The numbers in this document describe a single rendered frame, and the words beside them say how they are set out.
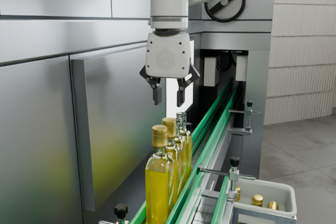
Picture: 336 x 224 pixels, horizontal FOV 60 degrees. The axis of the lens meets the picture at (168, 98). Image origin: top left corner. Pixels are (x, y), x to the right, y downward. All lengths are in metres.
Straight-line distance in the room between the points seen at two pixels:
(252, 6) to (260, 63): 0.30
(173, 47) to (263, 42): 1.04
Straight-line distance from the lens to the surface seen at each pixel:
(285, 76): 4.78
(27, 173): 0.56
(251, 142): 1.77
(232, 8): 1.64
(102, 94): 0.65
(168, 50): 0.64
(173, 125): 0.70
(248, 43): 1.64
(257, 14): 1.63
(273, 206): 1.08
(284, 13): 4.63
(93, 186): 0.68
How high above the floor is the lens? 1.56
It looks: 15 degrees down
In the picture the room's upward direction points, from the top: straight up
